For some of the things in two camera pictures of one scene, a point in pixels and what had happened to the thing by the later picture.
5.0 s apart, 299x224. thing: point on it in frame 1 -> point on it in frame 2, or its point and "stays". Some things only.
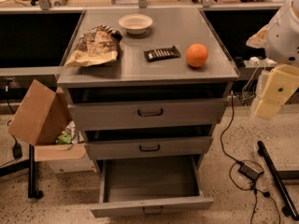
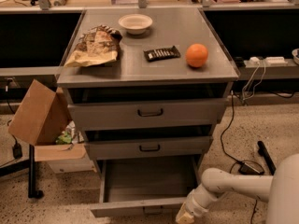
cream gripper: (284, 37) -> (195, 205)
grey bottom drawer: (144, 185) stays
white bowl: (135, 23) stays
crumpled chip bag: (98, 45) stays
